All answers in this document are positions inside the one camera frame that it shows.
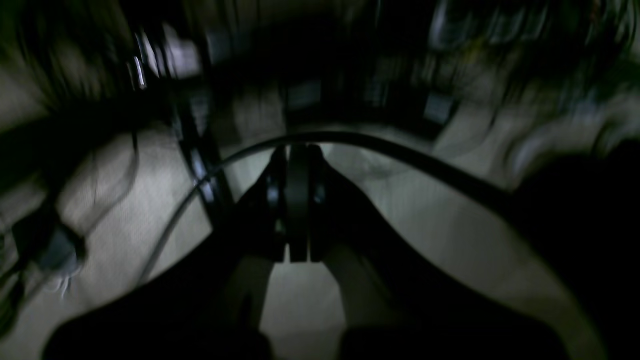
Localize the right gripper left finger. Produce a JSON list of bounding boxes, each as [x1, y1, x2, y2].
[[42, 145, 287, 360]]

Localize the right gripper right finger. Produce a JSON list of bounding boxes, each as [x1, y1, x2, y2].
[[307, 145, 569, 360]]

